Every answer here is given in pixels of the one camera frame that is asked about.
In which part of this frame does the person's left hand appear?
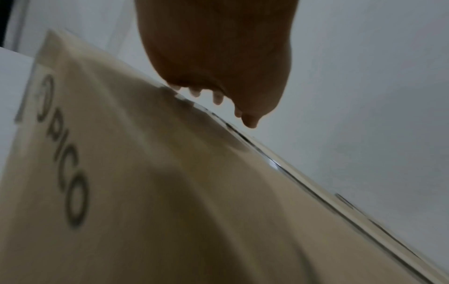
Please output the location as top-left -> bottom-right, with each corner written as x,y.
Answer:
134,0 -> 301,129

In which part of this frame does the brown cardboard box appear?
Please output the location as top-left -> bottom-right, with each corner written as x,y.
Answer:
0,27 -> 449,284

